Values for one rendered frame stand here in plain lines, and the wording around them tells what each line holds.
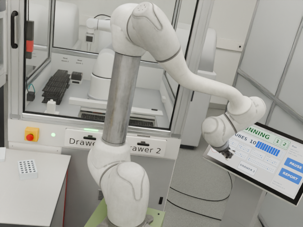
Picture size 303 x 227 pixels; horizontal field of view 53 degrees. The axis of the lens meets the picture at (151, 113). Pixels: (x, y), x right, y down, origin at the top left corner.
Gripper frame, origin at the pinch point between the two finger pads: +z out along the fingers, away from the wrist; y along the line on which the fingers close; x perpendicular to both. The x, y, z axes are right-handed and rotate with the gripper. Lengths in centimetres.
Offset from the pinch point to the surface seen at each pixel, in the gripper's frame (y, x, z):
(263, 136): -10.3, -19.2, 3.6
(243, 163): -8.1, -1.0, 3.5
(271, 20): 62, -167, 100
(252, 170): -13.8, 0.3, 3.6
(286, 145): -22.1, -19.5, 3.6
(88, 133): 72, 29, -18
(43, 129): 92, 41, -30
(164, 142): 39.8, 8.2, 6.8
